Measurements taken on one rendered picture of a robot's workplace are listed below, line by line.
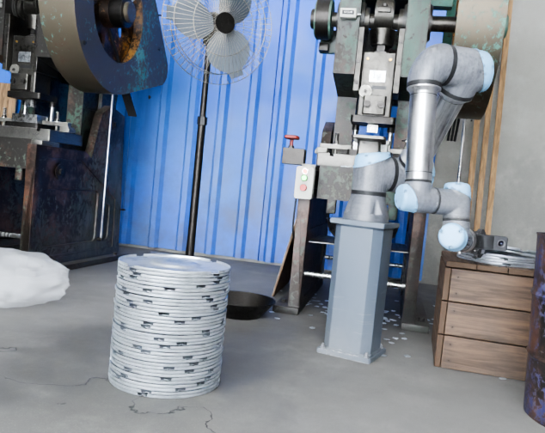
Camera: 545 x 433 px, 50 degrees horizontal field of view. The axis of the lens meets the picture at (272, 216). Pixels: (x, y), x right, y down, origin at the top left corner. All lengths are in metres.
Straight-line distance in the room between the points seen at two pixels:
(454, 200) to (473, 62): 0.39
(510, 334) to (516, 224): 2.01
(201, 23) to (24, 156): 1.07
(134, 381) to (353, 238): 0.83
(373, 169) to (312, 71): 2.13
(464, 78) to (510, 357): 0.88
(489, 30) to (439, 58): 0.76
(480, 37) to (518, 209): 1.73
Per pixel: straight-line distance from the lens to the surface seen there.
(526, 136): 4.01
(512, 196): 3.98
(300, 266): 2.51
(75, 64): 2.98
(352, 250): 1.93
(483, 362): 2.05
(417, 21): 2.74
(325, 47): 2.93
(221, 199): 4.05
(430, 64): 1.73
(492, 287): 2.00
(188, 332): 1.46
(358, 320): 1.95
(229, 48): 3.06
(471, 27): 2.47
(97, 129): 3.44
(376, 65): 2.74
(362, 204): 1.93
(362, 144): 2.60
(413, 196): 1.66
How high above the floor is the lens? 0.54
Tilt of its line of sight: 3 degrees down
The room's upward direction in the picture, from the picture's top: 6 degrees clockwise
